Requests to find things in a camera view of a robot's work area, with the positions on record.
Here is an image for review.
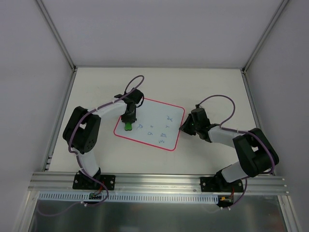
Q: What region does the green whiteboard eraser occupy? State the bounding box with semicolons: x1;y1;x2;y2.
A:
125;122;133;131

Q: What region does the pink framed whiteboard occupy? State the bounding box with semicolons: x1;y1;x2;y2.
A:
113;98;185;151

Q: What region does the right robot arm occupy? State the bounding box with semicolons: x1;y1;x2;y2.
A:
179;109;279;192

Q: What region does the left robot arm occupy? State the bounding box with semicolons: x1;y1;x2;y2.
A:
63;90;144;189

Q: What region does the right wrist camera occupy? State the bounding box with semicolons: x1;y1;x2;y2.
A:
191;104;210;123

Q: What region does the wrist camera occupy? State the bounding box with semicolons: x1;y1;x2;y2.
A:
127;89;144;104
191;104;210;123

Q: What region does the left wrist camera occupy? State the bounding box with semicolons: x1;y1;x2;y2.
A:
127;89;144;104

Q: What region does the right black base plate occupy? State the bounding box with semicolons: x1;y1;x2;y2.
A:
200;176;244;193

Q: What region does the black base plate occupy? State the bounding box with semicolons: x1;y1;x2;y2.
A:
200;176;244;193
72;171;116;190

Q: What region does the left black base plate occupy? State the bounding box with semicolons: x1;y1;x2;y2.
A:
72;171;116;190

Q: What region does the aluminium mounting rail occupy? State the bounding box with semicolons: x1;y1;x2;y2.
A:
28;172;290;196

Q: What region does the white slotted cable duct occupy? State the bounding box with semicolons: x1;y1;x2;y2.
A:
38;191;219;204

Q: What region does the left aluminium frame post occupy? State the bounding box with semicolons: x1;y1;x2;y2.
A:
34;0;76;72

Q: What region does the aluminium frame post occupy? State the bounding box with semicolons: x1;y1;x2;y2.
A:
34;0;76;72
242;0;290;72

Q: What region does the right aluminium frame post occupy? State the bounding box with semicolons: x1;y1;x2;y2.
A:
242;0;290;72

